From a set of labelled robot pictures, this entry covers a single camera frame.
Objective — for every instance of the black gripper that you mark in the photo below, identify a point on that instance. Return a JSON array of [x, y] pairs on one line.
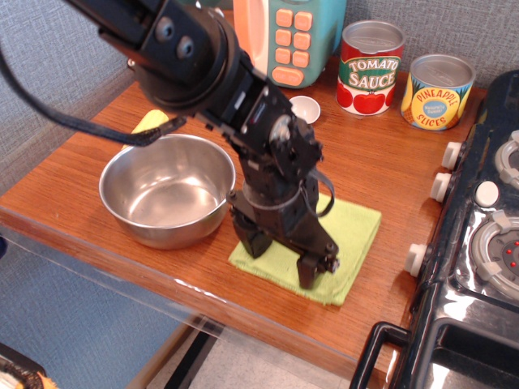
[[269, 208]]

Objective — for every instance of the green towel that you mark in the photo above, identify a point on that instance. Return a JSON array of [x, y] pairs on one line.
[[353, 227]]

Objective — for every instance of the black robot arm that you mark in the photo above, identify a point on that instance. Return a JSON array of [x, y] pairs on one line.
[[188, 62]]

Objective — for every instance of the stainless steel bowl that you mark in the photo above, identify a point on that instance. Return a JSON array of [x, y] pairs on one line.
[[170, 194]]

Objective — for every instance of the white stove knob lower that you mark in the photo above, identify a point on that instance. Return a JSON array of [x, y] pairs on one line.
[[414, 258]]

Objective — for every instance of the white stove knob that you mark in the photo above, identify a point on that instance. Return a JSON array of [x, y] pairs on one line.
[[414, 258], [439, 186], [451, 154]]

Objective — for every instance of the white stove knob middle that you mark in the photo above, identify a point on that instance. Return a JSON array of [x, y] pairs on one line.
[[439, 186]]

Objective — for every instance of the yellow toy corn cob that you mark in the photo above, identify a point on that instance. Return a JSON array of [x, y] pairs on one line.
[[152, 126]]

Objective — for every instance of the black toy stove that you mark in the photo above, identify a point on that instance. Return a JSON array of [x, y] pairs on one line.
[[464, 315]]

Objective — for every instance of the white stove knob upper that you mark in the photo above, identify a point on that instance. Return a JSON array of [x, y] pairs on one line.
[[451, 154]]

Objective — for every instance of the tomato sauce can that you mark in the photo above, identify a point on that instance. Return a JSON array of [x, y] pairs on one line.
[[370, 60]]

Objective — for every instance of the toy microwave teal and orange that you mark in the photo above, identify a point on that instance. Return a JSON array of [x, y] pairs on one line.
[[289, 41]]

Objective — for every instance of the pineapple slices can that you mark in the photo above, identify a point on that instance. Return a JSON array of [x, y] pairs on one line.
[[437, 90]]

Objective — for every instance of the black oven door handle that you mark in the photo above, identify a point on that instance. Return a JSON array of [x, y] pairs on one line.
[[381, 333]]

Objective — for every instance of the white spoon with blue handle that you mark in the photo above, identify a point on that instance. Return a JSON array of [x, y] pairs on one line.
[[306, 108]]

